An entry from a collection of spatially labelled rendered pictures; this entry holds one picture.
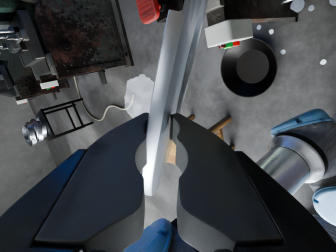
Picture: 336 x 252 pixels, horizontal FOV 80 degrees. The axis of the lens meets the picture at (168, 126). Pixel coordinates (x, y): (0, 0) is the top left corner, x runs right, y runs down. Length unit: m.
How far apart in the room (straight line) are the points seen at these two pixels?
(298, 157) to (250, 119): 0.86
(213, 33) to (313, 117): 0.30
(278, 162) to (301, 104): 0.78
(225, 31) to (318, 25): 0.63
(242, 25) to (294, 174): 0.38
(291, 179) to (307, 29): 0.82
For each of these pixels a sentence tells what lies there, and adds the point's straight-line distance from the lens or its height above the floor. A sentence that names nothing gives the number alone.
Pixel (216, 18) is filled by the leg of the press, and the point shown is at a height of 0.62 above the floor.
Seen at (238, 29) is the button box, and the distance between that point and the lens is 0.59.
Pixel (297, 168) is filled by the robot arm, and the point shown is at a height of 0.74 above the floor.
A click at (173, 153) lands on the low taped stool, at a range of 1.31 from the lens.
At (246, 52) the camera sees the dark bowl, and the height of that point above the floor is 0.00.
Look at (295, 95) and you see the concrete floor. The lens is 1.19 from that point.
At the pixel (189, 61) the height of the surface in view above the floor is 0.88.
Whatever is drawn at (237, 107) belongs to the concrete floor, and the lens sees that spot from 1.31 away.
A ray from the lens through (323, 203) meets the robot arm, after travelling 0.56.
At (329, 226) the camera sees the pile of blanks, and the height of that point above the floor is 0.07.
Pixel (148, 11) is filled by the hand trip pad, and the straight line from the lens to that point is 0.53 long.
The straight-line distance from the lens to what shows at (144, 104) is 1.62.
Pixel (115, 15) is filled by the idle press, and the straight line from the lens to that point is 1.95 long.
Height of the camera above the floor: 1.12
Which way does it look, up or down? 39 degrees down
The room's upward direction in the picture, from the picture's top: 117 degrees counter-clockwise
